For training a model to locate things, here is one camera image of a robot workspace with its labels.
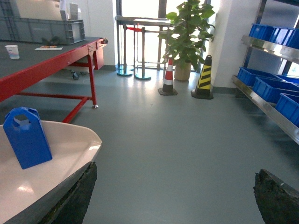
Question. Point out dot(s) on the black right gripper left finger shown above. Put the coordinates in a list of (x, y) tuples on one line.
[(71, 209)]

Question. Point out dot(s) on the grey plastic crate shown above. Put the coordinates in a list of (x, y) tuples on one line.
[(39, 21)]

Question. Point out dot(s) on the red white traffic cone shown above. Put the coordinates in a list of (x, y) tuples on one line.
[(167, 88)]

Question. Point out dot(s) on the steel shelf rack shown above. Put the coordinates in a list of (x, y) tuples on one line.
[(272, 48)]

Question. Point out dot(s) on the red metal table frame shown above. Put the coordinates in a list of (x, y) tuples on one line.
[(35, 65)]

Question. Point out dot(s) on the green potted plant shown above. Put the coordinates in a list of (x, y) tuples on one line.
[(186, 37)]

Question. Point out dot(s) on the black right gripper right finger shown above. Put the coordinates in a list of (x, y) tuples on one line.
[(277, 201)]

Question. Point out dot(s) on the white paper cup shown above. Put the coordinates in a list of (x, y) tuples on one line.
[(12, 51)]

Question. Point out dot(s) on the beige plastic scoop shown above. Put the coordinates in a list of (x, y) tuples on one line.
[(27, 195)]

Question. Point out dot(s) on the yellow black traffic cone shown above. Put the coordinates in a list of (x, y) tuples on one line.
[(203, 88)]

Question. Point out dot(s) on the blue plastic part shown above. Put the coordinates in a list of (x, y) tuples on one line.
[(26, 136)]

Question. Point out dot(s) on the steel queue barrier stands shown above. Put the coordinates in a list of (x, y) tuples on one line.
[(139, 26)]

